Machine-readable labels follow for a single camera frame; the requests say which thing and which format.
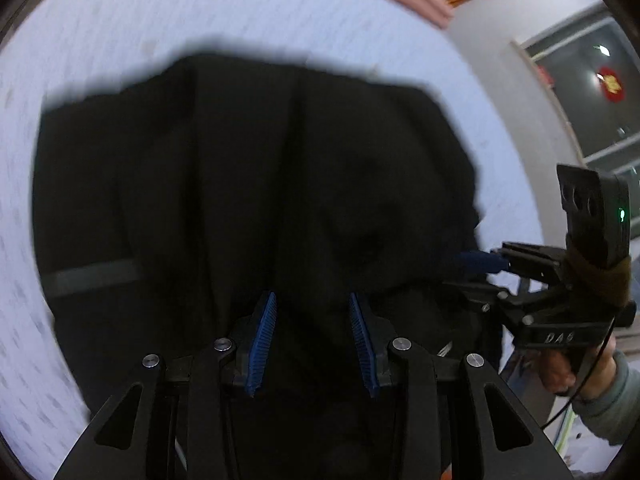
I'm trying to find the black hooded jacket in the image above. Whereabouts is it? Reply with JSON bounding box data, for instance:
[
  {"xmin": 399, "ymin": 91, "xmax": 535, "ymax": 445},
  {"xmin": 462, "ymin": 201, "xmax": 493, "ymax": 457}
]
[{"xmin": 32, "ymin": 52, "xmax": 502, "ymax": 479}]

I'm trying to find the person's right hand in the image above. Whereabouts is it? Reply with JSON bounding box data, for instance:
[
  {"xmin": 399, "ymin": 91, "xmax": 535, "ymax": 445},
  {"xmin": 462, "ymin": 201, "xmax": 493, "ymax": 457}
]
[{"xmin": 538, "ymin": 331, "xmax": 618, "ymax": 403}]

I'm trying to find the dark window with frame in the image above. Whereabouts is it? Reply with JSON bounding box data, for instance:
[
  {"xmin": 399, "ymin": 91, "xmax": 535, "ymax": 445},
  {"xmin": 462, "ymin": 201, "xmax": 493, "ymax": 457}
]
[{"xmin": 524, "ymin": 4, "xmax": 640, "ymax": 238}]

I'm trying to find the red window decoration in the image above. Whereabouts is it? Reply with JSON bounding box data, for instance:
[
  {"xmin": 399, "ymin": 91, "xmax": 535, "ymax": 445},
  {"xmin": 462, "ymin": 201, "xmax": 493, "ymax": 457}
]
[{"xmin": 597, "ymin": 66, "xmax": 625, "ymax": 103}]

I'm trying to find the bed with floral quilt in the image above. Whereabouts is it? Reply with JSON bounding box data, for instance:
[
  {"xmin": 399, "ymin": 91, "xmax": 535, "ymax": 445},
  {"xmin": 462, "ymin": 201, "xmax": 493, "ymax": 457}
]
[{"xmin": 1, "ymin": 0, "xmax": 542, "ymax": 479}]

